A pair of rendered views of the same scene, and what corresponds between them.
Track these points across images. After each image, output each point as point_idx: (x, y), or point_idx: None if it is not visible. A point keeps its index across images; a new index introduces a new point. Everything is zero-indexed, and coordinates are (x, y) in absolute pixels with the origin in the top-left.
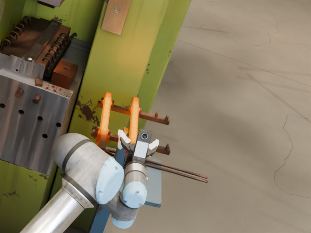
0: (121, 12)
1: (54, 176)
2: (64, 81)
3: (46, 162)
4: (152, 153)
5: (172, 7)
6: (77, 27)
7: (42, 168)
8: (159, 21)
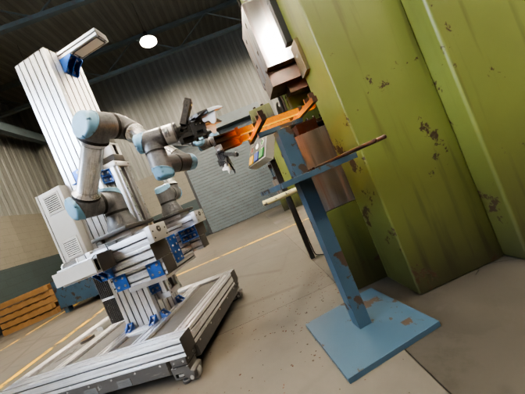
0: (298, 53)
1: None
2: (296, 130)
3: None
4: (195, 115)
5: (409, 6)
6: None
7: None
8: (308, 27)
